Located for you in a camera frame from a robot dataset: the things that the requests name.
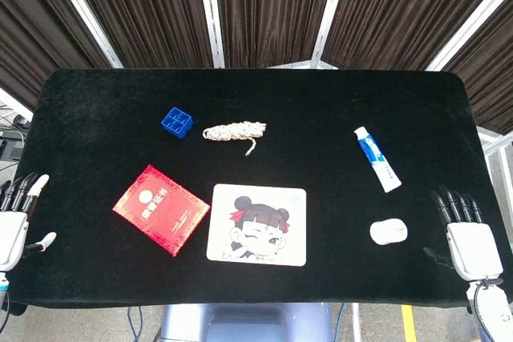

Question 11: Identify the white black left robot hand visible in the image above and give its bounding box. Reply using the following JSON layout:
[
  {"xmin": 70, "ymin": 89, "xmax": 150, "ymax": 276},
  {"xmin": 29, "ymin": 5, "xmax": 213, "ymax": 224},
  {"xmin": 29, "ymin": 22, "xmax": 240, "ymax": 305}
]
[{"xmin": 0, "ymin": 172, "xmax": 58, "ymax": 273}]

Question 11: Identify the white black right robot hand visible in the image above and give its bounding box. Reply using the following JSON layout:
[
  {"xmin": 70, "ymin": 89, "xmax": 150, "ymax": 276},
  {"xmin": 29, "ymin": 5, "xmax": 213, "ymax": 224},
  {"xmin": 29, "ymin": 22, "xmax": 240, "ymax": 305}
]
[{"xmin": 423, "ymin": 184, "xmax": 504, "ymax": 282}]

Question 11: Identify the small white computer mouse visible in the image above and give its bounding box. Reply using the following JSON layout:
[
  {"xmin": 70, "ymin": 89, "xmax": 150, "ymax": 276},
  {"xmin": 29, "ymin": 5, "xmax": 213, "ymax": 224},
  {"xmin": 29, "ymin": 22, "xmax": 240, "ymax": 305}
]
[{"xmin": 369, "ymin": 217, "xmax": 409, "ymax": 246}]

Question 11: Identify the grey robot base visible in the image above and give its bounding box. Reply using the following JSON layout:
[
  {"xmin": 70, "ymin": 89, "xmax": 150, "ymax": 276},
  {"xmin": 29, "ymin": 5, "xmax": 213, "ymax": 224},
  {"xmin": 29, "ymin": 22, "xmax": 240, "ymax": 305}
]
[{"xmin": 159, "ymin": 303, "xmax": 334, "ymax": 342}]

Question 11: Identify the cartoon girl mouse pad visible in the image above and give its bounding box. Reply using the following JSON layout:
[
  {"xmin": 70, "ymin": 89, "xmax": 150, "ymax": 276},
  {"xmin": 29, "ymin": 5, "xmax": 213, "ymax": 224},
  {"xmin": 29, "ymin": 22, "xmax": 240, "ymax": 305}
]
[{"xmin": 205, "ymin": 183, "xmax": 308, "ymax": 268}]

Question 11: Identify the yellow floor tape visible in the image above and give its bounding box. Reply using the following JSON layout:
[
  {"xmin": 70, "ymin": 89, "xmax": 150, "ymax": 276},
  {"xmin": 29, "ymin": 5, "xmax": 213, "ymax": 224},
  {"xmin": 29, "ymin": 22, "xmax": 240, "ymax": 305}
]
[{"xmin": 401, "ymin": 304, "xmax": 417, "ymax": 342}]

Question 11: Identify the white blue toothpaste tube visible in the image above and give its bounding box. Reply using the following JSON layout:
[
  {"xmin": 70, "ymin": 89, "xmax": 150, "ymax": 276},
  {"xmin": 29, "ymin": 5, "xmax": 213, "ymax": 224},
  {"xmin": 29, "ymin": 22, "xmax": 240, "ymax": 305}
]
[{"xmin": 353, "ymin": 126, "xmax": 402, "ymax": 194}]

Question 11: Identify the red certificate book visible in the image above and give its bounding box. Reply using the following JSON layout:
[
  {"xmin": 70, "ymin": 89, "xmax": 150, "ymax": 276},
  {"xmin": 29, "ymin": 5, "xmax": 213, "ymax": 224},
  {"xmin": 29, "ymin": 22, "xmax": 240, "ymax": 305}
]
[{"xmin": 112, "ymin": 163, "xmax": 212, "ymax": 257}]

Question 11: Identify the dark brown curtain panel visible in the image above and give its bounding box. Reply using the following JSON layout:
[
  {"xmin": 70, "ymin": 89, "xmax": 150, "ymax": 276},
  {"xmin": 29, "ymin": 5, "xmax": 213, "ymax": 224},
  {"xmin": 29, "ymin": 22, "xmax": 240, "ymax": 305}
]
[
  {"xmin": 440, "ymin": 0, "xmax": 513, "ymax": 137},
  {"xmin": 63, "ymin": 0, "xmax": 213, "ymax": 69},
  {"xmin": 320, "ymin": 0, "xmax": 513, "ymax": 71},
  {"xmin": 0, "ymin": 0, "xmax": 113, "ymax": 111},
  {"xmin": 212, "ymin": 0, "xmax": 341, "ymax": 69}
]

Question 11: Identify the blue plastic grid box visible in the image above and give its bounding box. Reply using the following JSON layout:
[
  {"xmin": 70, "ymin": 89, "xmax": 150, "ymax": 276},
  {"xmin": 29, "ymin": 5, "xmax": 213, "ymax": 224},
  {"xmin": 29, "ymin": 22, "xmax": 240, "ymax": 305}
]
[{"xmin": 160, "ymin": 107, "xmax": 194, "ymax": 141}]

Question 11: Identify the black velvet table cloth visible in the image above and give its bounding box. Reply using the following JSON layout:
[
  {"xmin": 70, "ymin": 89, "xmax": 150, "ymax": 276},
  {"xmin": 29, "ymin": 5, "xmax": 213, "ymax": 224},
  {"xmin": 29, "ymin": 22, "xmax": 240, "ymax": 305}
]
[{"xmin": 7, "ymin": 67, "xmax": 498, "ymax": 309}]

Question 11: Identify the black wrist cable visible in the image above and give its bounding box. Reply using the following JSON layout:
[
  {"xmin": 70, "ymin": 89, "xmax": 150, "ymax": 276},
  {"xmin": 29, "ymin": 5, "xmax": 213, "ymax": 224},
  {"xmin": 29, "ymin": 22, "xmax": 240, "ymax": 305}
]
[{"xmin": 466, "ymin": 276, "xmax": 504, "ymax": 319}]

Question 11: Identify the black device with cables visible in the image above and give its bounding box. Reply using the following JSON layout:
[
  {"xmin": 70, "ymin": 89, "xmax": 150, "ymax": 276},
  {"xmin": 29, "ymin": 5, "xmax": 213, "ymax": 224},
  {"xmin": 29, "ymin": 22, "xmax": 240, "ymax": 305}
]
[{"xmin": 0, "ymin": 106, "xmax": 31, "ymax": 171}]

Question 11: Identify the white metal side frame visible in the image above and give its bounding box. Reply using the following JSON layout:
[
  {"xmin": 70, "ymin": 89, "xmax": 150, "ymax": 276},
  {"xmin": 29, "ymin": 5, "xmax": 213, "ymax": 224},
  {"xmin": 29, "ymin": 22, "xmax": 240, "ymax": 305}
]
[{"xmin": 477, "ymin": 127, "xmax": 513, "ymax": 247}]

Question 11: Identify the blue cable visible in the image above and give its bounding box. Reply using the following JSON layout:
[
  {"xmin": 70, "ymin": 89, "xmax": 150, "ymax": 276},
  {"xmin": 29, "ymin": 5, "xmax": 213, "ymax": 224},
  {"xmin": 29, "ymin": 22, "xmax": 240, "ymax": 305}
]
[
  {"xmin": 334, "ymin": 303, "xmax": 346, "ymax": 342},
  {"xmin": 127, "ymin": 305, "xmax": 144, "ymax": 342}
]

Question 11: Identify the white metal frame post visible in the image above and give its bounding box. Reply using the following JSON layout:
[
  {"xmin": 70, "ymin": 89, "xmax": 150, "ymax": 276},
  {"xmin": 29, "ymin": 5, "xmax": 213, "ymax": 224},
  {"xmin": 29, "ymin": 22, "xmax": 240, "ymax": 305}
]
[
  {"xmin": 310, "ymin": 0, "xmax": 353, "ymax": 70},
  {"xmin": 42, "ymin": 0, "xmax": 124, "ymax": 69},
  {"xmin": 195, "ymin": 0, "xmax": 226, "ymax": 69},
  {"xmin": 426, "ymin": 0, "xmax": 513, "ymax": 72}
]

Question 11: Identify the beige braided rope bundle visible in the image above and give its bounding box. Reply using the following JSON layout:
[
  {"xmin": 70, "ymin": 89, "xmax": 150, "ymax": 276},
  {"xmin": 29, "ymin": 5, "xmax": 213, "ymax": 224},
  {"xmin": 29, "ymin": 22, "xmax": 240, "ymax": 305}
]
[{"xmin": 201, "ymin": 121, "xmax": 269, "ymax": 157}]

